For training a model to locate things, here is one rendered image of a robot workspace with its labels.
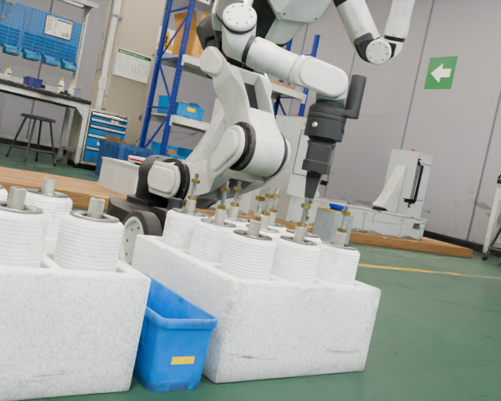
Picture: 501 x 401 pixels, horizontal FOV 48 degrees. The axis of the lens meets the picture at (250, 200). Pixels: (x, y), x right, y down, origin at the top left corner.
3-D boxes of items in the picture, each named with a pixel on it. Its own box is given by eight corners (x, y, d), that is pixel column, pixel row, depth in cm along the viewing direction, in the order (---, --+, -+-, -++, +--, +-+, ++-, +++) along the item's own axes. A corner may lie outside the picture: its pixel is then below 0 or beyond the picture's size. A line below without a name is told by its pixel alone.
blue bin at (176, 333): (81, 328, 111) (93, 269, 111) (133, 328, 118) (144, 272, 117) (147, 395, 87) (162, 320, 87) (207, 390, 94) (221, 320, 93)
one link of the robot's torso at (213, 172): (155, 167, 194) (238, 112, 158) (204, 177, 206) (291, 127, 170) (156, 211, 189) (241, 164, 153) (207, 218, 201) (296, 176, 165)
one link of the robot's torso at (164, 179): (143, 193, 199) (150, 157, 198) (192, 200, 210) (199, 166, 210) (170, 203, 182) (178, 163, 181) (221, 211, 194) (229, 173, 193)
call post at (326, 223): (291, 323, 149) (316, 207, 147) (310, 323, 153) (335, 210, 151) (309, 332, 143) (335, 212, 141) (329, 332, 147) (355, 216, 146)
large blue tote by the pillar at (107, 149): (91, 173, 587) (98, 138, 585) (126, 179, 614) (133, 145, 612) (113, 181, 550) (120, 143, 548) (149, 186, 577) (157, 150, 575)
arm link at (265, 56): (289, 67, 124) (210, 33, 127) (283, 94, 133) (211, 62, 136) (308, 33, 128) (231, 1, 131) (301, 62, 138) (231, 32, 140)
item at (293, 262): (270, 318, 121) (287, 235, 120) (310, 332, 116) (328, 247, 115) (248, 324, 113) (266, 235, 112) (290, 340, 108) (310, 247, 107)
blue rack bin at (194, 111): (154, 113, 655) (157, 95, 654) (182, 120, 679) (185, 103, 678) (175, 114, 616) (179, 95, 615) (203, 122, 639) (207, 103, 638)
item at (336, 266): (321, 336, 115) (340, 250, 114) (289, 321, 122) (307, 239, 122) (351, 335, 121) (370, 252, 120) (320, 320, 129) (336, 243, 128)
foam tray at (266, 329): (121, 311, 128) (136, 233, 127) (254, 313, 152) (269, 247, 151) (215, 384, 97) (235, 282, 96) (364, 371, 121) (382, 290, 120)
